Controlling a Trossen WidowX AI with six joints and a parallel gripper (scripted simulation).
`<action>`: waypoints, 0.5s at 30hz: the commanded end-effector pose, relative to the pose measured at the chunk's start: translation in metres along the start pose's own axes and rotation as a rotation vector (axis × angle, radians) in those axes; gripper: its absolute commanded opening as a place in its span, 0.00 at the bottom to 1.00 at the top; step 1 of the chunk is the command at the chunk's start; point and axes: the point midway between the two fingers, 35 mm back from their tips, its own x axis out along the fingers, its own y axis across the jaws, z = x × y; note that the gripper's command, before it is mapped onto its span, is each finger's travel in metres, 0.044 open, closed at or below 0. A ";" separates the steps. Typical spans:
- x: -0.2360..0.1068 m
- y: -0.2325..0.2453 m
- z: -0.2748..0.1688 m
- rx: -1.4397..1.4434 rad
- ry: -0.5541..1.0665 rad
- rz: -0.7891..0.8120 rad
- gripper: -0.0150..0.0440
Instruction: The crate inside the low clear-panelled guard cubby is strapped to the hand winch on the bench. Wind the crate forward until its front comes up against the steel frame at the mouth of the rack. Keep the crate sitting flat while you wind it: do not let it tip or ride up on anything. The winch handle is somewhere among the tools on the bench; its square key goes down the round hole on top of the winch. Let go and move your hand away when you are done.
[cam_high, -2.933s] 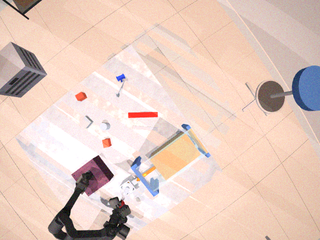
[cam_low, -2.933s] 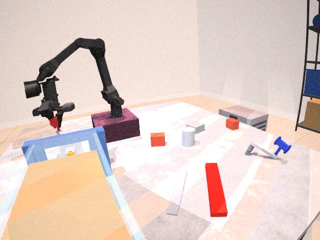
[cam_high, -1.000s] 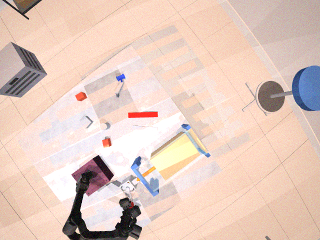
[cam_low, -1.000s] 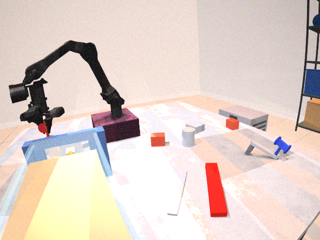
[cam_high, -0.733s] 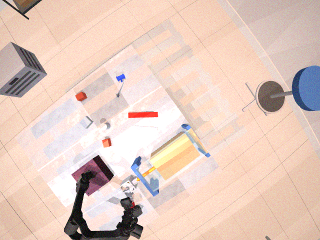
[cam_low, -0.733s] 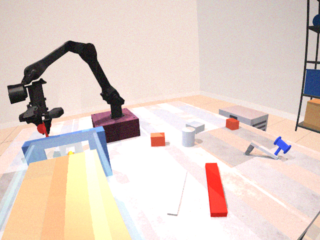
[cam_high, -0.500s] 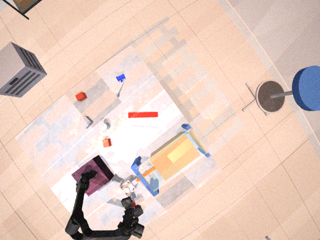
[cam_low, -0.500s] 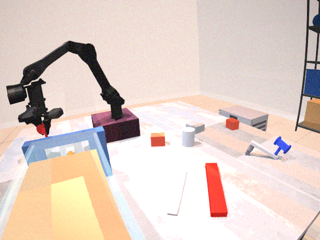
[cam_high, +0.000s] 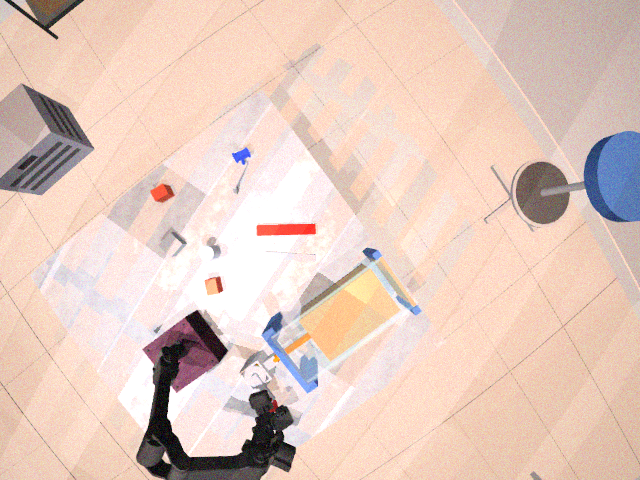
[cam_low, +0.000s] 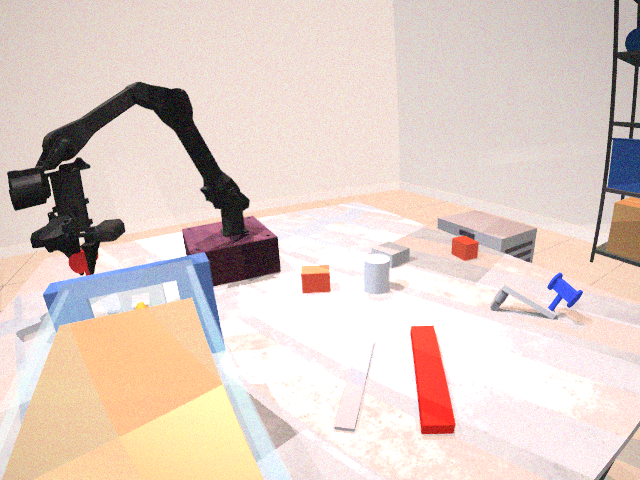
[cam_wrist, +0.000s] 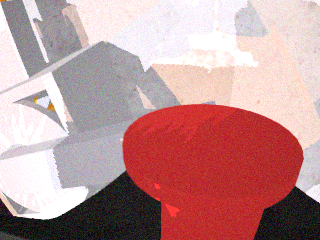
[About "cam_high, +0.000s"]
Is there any grey cylinder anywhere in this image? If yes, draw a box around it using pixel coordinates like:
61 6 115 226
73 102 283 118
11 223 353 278
199 246 222 261

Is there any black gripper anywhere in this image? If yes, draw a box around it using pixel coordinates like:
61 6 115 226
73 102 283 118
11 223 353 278
248 390 284 447

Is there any red flat bar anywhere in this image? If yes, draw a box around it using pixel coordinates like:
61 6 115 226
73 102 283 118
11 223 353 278
256 224 315 236

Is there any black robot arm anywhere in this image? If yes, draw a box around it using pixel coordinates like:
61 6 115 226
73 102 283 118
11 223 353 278
136 340 296 480

